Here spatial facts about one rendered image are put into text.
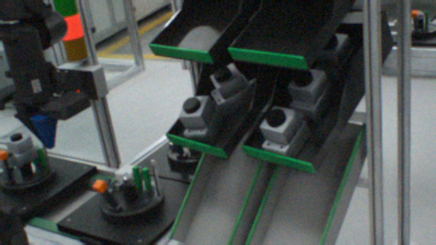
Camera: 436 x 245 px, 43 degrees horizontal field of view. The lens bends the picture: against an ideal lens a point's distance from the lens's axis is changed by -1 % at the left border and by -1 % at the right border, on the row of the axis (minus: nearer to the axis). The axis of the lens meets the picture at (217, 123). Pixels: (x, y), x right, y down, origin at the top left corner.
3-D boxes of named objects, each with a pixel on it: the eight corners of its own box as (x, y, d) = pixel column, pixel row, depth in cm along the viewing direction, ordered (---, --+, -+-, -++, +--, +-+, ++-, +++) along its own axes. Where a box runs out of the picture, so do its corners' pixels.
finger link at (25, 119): (26, 117, 89) (54, 103, 94) (12, 115, 91) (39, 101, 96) (37, 156, 92) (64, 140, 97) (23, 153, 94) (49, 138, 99)
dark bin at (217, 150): (227, 160, 89) (208, 130, 84) (170, 143, 98) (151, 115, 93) (311, 42, 101) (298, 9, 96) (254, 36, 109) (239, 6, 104)
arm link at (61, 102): (52, 71, 81) (82, 57, 85) (-26, 64, 91) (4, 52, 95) (65, 122, 84) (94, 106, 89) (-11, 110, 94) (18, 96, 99)
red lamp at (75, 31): (72, 40, 124) (67, 19, 122) (57, 39, 126) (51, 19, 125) (88, 33, 128) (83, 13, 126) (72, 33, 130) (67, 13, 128)
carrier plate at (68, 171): (25, 222, 125) (23, 214, 125) (-38, 202, 138) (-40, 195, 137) (98, 172, 143) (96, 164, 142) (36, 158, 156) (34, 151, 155)
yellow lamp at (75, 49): (77, 61, 126) (72, 41, 124) (62, 60, 129) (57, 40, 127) (93, 54, 130) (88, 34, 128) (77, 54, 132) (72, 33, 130)
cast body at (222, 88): (225, 116, 96) (208, 88, 91) (217, 103, 99) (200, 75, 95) (267, 92, 96) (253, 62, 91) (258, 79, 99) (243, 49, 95)
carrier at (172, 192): (143, 258, 108) (130, 202, 103) (57, 230, 120) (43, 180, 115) (210, 195, 126) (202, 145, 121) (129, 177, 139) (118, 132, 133)
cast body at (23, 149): (20, 168, 134) (11, 142, 131) (8, 165, 137) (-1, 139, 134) (45, 152, 141) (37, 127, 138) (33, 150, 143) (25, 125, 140)
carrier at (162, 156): (210, 194, 126) (203, 145, 121) (129, 177, 139) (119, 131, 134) (261, 146, 144) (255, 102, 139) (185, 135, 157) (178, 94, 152)
